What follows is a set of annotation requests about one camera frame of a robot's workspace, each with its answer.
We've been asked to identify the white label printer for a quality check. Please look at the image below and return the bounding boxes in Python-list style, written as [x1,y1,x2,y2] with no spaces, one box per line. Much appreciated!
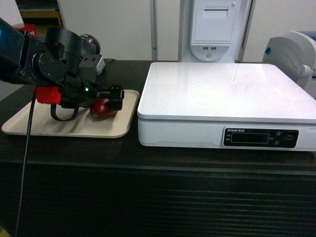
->
[262,31,316,98]

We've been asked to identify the beige plastic tray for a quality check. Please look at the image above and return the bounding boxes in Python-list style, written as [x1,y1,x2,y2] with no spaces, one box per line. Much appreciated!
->
[1,89,139,138]

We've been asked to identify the wooden shelf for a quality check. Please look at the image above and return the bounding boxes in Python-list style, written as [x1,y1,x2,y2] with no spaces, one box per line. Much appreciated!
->
[16,0,63,27]

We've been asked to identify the white checkout scale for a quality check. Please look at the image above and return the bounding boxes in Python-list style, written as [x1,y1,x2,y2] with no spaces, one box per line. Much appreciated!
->
[137,62,316,151]

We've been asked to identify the black checkout counter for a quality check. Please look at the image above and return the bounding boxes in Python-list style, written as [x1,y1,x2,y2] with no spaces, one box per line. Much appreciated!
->
[0,59,316,237]

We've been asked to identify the red crate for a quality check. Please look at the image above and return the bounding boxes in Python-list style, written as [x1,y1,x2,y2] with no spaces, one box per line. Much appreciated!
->
[13,23,38,39]

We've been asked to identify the white receipt printer kiosk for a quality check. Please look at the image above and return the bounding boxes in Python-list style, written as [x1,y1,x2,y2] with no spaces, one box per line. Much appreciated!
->
[178,0,252,63]

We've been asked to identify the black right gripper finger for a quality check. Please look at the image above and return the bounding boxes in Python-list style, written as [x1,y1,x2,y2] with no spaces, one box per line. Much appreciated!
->
[96,84,124,99]

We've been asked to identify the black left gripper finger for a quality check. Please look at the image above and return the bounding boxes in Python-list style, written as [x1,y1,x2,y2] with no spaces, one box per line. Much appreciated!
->
[108,99,123,111]

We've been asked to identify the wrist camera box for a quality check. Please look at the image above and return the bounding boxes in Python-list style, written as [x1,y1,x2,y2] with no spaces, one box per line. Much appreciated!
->
[79,54,105,81]

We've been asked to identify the silver round bowl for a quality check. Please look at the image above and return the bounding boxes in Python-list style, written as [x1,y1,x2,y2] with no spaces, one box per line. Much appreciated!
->
[79,34,101,57]

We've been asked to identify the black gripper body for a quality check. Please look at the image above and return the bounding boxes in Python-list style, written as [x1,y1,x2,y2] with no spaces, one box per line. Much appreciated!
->
[34,74,98,109]

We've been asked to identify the dark red mango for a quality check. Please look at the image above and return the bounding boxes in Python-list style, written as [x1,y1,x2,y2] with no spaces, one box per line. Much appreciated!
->
[90,98,117,119]

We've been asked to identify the black cable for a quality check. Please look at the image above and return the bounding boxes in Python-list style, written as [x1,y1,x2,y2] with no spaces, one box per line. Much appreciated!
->
[14,86,37,237]

